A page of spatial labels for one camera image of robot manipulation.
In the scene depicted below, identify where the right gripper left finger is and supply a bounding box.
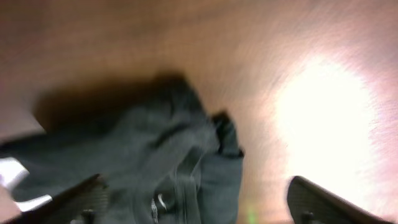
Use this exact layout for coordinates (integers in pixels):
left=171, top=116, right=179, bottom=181
left=6, top=174, right=109, bottom=224

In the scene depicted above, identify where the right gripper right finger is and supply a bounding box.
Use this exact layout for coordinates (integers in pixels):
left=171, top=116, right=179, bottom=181
left=287, top=176, right=393, bottom=224

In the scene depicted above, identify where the dark green t-shirt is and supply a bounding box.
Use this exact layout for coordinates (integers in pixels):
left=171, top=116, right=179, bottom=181
left=1, top=79, right=244, bottom=223

